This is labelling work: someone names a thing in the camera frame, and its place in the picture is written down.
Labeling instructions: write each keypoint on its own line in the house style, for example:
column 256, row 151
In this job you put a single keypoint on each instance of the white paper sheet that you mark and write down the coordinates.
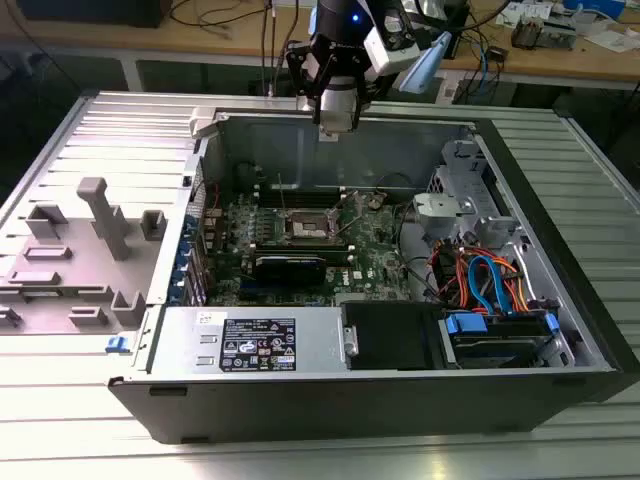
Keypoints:
column 612, row 41

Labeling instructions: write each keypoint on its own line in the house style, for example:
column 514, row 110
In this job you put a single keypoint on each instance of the green motherboard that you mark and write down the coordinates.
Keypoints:
column 370, row 260

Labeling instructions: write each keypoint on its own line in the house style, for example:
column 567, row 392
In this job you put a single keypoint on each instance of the hard disk in blue carrier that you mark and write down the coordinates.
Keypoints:
column 500, row 347

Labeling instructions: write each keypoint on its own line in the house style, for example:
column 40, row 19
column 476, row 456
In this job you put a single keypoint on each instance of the blue slot clip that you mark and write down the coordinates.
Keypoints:
column 184, row 251
column 189, row 225
column 179, row 276
column 175, row 297

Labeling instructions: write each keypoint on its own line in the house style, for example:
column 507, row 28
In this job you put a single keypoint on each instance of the black grey PC case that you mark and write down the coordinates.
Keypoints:
column 320, row 410

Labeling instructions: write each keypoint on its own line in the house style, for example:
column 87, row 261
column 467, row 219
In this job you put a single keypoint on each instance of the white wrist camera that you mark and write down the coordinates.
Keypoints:
column 387, row 55

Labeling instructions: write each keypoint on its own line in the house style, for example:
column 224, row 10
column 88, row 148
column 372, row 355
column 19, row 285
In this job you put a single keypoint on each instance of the small black adapter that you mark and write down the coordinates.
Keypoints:
column 498, row 53

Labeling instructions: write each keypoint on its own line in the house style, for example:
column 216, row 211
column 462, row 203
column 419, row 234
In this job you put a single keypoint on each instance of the silver drive bay cage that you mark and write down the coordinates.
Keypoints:
column 465, row 165

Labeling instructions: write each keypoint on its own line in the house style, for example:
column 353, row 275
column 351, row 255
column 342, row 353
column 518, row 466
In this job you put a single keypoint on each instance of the grey parts rack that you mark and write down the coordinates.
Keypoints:
column 75, row 270

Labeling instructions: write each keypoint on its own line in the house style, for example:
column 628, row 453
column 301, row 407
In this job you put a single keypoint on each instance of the silver power supply unit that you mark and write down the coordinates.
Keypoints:
column 175, row 345

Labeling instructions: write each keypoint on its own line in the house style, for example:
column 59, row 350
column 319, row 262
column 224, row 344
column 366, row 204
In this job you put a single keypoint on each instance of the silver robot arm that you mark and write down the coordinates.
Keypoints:
column 425, row 65

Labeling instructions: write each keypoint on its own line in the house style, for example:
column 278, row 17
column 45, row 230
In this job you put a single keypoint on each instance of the coin cell battery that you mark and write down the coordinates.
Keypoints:
column 374, row 201

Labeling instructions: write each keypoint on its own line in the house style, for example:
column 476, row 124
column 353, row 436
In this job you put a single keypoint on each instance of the black plastic shroud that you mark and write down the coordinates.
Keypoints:
column 390, row 335

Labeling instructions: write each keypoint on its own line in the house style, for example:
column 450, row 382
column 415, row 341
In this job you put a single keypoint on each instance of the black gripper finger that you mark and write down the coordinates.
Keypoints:
column 356, row 115
column 316, row 112

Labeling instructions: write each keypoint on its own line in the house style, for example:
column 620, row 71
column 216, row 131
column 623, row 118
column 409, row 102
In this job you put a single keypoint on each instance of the heat sink cooler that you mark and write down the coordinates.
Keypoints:
column 526, row 32

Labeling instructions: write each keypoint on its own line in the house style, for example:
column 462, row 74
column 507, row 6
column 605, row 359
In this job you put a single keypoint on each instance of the white leaflet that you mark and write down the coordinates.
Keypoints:
column 525, row 11

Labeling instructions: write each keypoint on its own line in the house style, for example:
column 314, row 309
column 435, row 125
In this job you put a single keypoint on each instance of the black graphics card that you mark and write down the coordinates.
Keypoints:
column 290, row 272

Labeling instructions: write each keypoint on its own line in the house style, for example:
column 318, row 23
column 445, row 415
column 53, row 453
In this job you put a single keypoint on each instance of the black upright box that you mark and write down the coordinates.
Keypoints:
column 457, row 30

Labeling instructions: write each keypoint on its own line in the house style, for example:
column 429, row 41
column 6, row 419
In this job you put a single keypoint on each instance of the small electronics box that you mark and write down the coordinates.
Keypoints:
column 562, row 35

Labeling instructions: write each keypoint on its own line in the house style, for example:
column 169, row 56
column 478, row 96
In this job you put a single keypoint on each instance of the wooden desk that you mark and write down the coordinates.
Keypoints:
column 150, row 45

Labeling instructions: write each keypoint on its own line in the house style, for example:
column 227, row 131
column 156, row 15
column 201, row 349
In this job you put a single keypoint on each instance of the blue plastic latch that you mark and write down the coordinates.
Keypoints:
column 116, row 345

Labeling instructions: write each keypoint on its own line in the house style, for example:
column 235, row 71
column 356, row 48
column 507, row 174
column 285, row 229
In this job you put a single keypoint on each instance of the CPU socket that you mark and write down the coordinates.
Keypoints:
column 306, row 229

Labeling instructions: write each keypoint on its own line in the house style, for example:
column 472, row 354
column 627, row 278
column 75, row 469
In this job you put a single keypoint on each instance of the silver CPU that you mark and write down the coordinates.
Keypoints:
column 335, row 122

